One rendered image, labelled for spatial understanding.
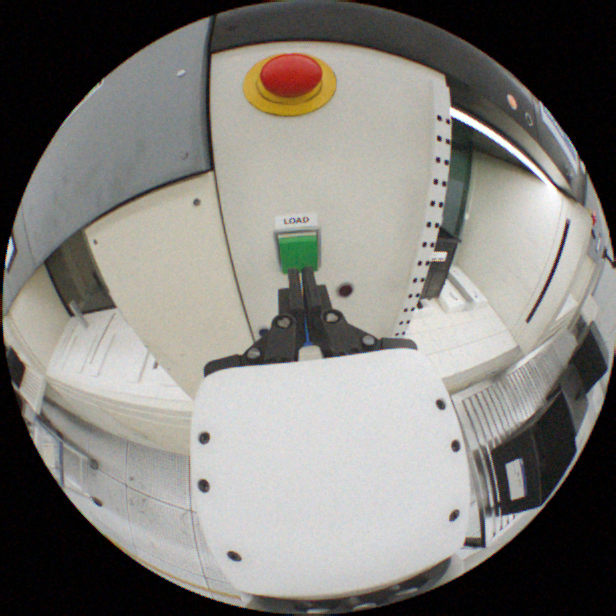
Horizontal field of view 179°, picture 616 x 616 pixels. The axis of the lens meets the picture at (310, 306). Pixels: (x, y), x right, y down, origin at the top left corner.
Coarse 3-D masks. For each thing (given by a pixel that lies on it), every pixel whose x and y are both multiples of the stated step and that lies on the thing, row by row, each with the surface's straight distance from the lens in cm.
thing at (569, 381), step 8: (568, 368) 118; (560, 376) 125; (568, 376) 111; (576, 376) 122; (560, 384) 101; (568, 384) 108; (576, 384) 118; (552, 392) 103; (568, 392) 105; (576, 392) 115; (584, 392) 128; (568, 400) 103; (576, 400) 112; (584, 400) 124; (576, 408) 110; (584, 408) 122; (576, 416) 109; (584, 416) 121; (576, 424) 108; (576, 432) 107
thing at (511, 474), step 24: (552, 408) 87; (528, 432) 61; (552, 432) 90; (504, 456) 68; (528, 456) 63; (552, 456) 94; (504, 480) 71; (528, 480) 66; (552, 480) 82; (504, 504) 75; (528, 504) 70
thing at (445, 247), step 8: (440, 224) 63; (440, 232) 62; (448, 232) 59; (440, 240) 53; (448, 240) 54; (456, 240) 56; (440, 248) 54; (448, 248) 55; (432, 256) 53; (440, 256) 55; (448, 256) 57; (432, 264) 55; (440, 264) 56; (448, 264) 58; (432, 272) 56; (440, 272) 58; (448, 272) 60; (432, 280) 58; (440, 280) 60; (424, 288) 58; (432, 288) 60; (440, 288) 62; (424, 296) 60; (432, 296) 62
